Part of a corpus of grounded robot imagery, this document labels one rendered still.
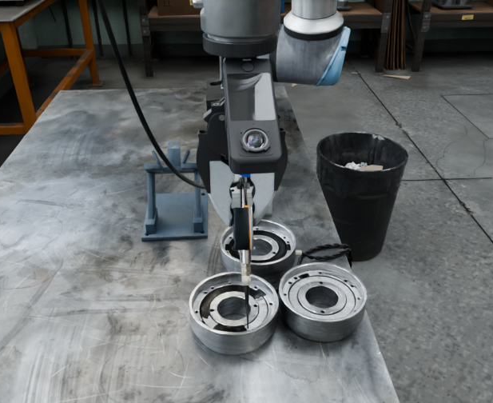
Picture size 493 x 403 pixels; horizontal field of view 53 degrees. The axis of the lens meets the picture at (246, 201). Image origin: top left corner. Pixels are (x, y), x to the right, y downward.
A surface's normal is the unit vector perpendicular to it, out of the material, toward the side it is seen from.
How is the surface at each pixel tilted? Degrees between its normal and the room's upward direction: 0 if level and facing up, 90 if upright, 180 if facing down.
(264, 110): 32
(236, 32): 90
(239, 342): 90
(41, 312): 0
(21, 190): 0
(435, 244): 0
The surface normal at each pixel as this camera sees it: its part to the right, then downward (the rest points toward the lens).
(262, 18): 0.51, 0.45
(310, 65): -0.19, 0.65
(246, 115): 0.05, -0.44
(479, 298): 0.00, -0.85
